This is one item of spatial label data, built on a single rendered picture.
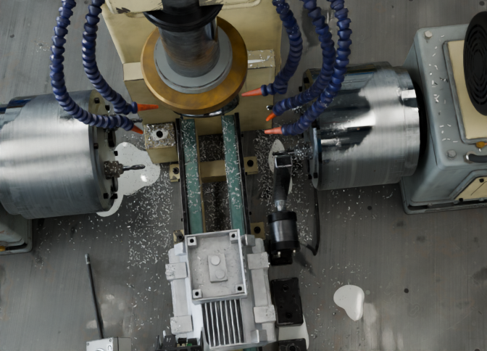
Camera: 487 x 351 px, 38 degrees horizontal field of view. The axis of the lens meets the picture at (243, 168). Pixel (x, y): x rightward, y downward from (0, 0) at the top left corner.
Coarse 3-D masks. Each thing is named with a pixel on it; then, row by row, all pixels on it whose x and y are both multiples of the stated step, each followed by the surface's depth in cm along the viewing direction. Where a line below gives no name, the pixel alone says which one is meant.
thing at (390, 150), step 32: (384, 64) 141; (352, 96) 135; (384, 96) 134; (320, 128) 134; (352, 128) 134; (384, 128) 134; (416, 128) 135; (320, 160) 136; (352, 160) 136; (384, 160) 136; (416, 160) 139
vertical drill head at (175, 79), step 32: (192, 0) 94; (160, 32) 105; (192, 32) 101; (224, 32) 118; (160, 64) 116; (192, 64) 111; (224, 64) 116; (160, 96) 117; (192, 96) 117; (224, 96) 117
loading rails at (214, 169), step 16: (176, 128) 159; (192, 128) 160; (240, 128) 158; (192, 144) 158; (224, 144) 158; (240, 144) 157; (192, 160) 157; (224, 160) 165; (240, 160) 156; (256, 160) 167; (176, 176) 167; (208, 176) 164; (224, 176) 164; (240, 192) 155; (192, 208) 154; (240, 208) 154; (192, 224) 153; (240, 224) 153; (256, 224) 163; (176, 240) 162
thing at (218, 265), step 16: (192, 240) 130; (208, 240) 132; (224, 240) 132; (240, 240) 129; (192, 256) 131; (208, 256) 130; (224, 256) 130; (240, 256) 131; (192, 272) 130; (208, 272) 130; (224, 272) 128; (240, 272) 130; (192, 288) 127; (208, 288) 129; (224, 288) 129; (240, 288) 128
